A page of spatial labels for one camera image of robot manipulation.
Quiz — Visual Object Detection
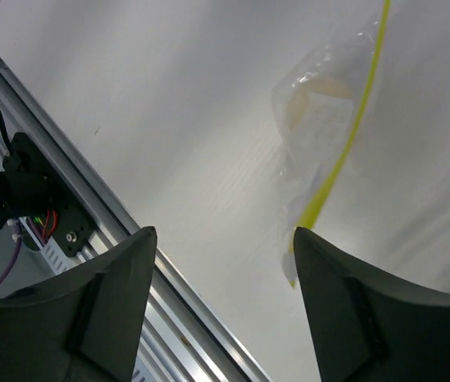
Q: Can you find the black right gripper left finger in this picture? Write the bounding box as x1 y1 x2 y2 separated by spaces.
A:
0 227 157 381

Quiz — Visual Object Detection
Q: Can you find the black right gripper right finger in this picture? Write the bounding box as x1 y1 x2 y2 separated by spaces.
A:
293 228 450 381

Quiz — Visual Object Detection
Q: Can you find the white toy egg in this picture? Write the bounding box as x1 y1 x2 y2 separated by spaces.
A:
286 76 352 131

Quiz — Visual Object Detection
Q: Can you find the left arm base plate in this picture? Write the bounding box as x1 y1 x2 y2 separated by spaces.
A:
0 132 96 258

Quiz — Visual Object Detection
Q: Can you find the aluminium mounting rail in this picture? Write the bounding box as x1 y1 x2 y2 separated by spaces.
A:
0 59 271 381

